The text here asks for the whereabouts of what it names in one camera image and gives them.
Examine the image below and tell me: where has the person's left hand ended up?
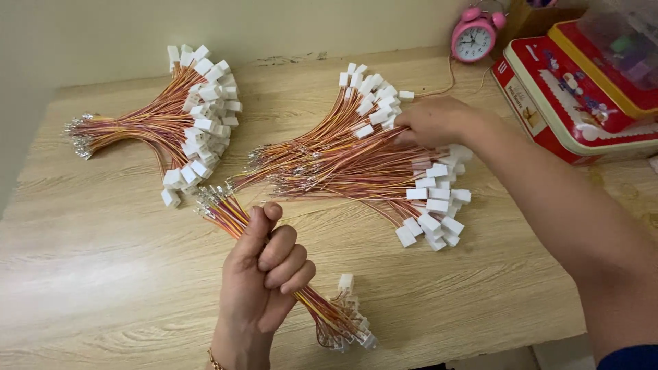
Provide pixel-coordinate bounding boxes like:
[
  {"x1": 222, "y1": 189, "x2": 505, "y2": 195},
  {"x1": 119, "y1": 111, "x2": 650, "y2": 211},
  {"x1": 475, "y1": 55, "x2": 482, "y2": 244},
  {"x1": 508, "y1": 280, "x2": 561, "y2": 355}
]
[{"x1": 215, "y1": 202, "x2": 317, "y2": 336}]

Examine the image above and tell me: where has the person's right hand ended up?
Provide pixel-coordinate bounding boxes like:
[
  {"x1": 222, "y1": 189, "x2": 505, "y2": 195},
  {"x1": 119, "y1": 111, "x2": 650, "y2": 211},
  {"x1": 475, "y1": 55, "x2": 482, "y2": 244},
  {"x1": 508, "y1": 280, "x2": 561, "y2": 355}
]
[{"x1": 393, "y1": 96, "x2": 485, "y2": 151}]

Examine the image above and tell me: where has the bundle of wire harnesses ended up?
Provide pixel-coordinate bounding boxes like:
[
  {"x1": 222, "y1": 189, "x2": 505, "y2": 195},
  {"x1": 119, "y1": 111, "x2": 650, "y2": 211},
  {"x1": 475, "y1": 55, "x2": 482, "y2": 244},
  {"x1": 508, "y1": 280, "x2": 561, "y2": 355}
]
[{"x1": 194, "y1": 185, "x2": 379, "y2": 353}]

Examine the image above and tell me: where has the pink alarm clock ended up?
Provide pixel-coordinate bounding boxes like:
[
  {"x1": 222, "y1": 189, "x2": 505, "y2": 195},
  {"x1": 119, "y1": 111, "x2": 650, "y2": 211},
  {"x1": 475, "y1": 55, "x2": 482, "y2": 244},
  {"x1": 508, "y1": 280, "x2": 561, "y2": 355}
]
[{"x1": 451, "y1": 0, "x2": 509, "y2": 64}]

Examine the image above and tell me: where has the red biscuit tin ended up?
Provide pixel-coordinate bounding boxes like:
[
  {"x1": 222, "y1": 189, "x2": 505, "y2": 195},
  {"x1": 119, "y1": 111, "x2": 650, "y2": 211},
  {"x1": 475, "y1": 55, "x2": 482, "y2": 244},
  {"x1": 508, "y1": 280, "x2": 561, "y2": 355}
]
[{"x1": 491, "y1": 21, "x2": 658, "y2": 166}]

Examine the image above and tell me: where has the brown cardboard box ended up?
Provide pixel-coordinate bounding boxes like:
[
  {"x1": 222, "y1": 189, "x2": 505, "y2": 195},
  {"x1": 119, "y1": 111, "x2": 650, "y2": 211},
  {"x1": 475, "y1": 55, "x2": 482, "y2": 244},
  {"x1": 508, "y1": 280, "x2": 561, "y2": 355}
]
[{"x1": 491, "y1": 0, "x2": 589, "y2": 58}]

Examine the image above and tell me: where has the clear plastic storage box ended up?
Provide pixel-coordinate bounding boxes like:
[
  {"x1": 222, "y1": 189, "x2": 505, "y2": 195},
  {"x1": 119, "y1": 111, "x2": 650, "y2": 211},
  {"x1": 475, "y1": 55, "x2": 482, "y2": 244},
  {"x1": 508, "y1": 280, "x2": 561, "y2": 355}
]
[{"x1": 576, "y1": 0, "x2": 658, "y2": 93}]

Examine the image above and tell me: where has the navy blue sleeve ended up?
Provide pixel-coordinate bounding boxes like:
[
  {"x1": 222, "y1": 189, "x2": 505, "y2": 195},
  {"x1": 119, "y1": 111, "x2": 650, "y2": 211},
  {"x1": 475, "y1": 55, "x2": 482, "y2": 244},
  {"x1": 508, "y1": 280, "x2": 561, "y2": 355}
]
[{"x1": 596, "y1": 344, "x2": 658, "y2": 370}]

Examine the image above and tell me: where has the loose orange wire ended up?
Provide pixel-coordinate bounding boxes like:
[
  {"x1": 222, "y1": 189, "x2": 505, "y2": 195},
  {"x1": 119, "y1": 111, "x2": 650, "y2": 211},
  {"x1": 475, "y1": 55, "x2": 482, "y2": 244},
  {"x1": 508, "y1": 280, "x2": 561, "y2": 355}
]
[{"x1": 414, "y1": 57, "x2": 494, "y2": 98}]

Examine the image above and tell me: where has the large heap of wire harnesses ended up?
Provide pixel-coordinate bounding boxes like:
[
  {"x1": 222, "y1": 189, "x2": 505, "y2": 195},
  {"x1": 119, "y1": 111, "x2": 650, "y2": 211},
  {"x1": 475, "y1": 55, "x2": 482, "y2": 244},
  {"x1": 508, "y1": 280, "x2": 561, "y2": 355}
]
[{"x1": 226, "y1": 63, "x2": 474, "y2": 252}]

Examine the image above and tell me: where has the fanned pile of wire harnesses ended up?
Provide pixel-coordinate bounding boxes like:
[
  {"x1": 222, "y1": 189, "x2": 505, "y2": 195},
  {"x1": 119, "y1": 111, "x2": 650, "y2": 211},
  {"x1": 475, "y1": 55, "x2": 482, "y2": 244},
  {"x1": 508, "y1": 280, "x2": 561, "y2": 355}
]
[{"x1": 63, "y1": 44, "x2": 243, "y2": 209}]

